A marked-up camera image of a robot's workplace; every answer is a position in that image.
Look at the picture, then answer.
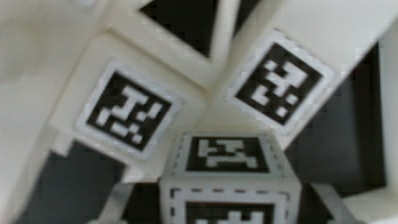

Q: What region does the white U-shaped border fence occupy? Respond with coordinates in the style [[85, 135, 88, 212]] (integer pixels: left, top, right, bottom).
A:
[[342, 188, 398, 224]]

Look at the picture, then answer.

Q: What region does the white chair back frame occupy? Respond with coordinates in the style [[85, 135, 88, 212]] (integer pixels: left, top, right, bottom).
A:
[[0, 0, 398, 224]]

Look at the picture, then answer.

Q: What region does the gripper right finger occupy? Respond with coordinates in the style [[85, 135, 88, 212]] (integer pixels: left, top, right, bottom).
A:
[[298, 183, 362, 224]]

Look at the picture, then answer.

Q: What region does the white chair seat block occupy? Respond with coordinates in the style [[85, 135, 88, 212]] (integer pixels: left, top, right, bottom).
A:
[[49, 34, 205, 180]]

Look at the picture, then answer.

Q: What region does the white cube nut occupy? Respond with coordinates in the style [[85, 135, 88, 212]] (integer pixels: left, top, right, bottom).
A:
[[159, 132, 301, 224]]

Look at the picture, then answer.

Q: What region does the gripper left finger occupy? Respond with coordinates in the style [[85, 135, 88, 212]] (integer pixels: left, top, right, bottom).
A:
[[86, 183, 161, 224]]

